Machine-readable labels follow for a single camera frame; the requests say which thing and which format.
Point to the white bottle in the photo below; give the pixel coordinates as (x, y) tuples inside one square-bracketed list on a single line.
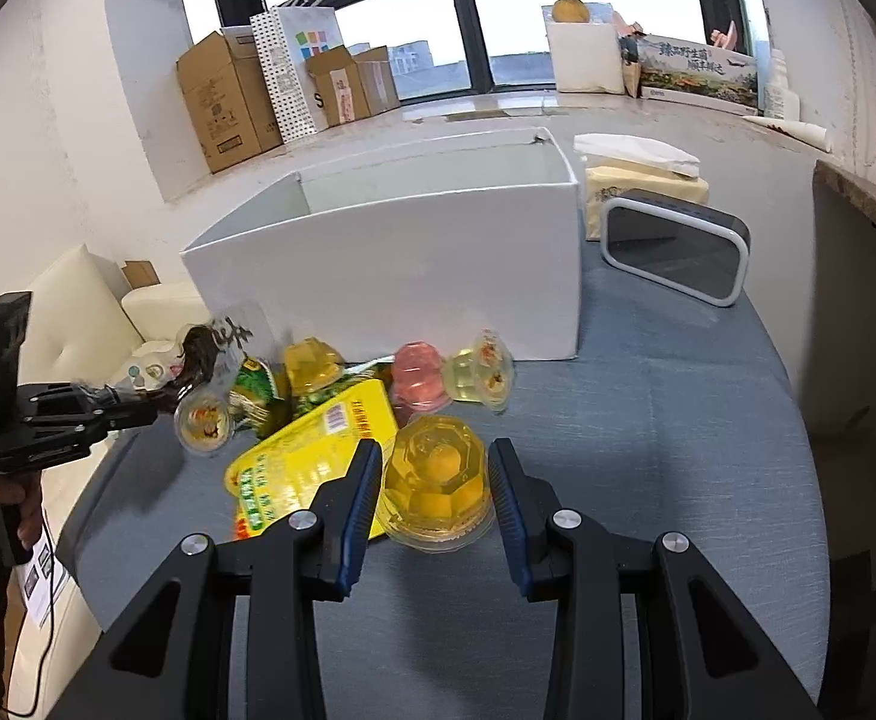
[(781, 101)]

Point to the large yellow jelly cup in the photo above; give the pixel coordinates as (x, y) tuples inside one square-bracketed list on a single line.
[(435, 496)]

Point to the white foam box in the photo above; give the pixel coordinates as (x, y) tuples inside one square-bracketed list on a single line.
[(585, 57)]

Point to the white dotted paper bag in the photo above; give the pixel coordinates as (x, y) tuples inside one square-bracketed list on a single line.
[(285, 37)]

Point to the rolled white paper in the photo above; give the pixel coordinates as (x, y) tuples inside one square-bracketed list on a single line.
[(809, 134)]

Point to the small jelly cup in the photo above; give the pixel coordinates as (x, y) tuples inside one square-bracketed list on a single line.
[(203, 421)]

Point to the amber jelly cup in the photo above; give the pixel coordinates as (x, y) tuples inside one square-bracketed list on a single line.
[(311, 364)]

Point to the cream sofa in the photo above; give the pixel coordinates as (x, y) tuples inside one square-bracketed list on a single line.
[(79, 329)]

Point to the yellow round fruit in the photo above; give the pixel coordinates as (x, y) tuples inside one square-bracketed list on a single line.
[(570, 11)]

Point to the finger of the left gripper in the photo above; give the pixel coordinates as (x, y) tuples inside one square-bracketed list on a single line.
[(140, 411), (142, 393)]

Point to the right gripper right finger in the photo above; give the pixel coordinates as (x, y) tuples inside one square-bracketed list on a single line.
[(702, 653)]

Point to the clear yellow jelly cup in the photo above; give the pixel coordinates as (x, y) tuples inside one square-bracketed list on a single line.
[(482, 373)]

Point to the yellow snack bag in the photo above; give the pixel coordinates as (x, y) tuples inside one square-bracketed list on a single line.
[(281, 474)]

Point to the large brown cardboard box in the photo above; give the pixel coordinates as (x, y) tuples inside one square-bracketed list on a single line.
[(226, 97)]

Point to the printed landscape box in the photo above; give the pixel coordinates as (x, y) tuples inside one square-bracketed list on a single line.
[(704, 76)]

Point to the tissue pack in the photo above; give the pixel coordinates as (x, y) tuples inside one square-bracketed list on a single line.
[(617, 164)]

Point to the clear dark snack packet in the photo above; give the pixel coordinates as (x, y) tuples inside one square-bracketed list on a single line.
[(213, 352)]

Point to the small brown cardboard box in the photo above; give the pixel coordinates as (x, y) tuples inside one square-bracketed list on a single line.
[(352, 87)]

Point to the white storage box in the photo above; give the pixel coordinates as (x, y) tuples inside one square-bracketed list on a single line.
[(435, 240)]

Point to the pink jelly cup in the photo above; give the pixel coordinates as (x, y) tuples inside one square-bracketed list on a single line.
[(417, 378)]

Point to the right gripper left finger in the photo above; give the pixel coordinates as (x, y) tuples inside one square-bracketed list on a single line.
[(168, 653)]

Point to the black white speaker clock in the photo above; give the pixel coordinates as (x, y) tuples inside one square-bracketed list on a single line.
[(696, 250)]

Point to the green snack packet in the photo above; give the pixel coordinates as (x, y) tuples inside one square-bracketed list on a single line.
[(256, 400)]

